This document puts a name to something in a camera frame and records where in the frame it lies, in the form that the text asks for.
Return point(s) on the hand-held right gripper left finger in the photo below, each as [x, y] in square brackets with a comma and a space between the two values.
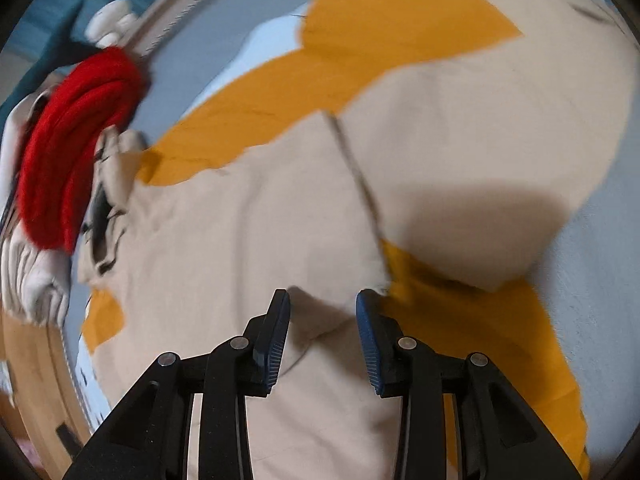
[275, 355]

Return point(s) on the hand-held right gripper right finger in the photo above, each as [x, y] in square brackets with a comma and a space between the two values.
[370, 355]

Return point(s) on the cream folded blanket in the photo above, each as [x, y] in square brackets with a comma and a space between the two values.
[42, 285]

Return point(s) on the red knit sweater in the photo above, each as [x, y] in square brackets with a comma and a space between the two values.
[65, 150]

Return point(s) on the grey sheet bed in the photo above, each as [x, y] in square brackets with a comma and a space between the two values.
[200, 60]

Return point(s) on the white plush toy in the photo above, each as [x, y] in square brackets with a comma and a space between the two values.
[110, 20]

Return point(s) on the wooden bed frame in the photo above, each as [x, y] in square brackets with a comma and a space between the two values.
[35, 375]

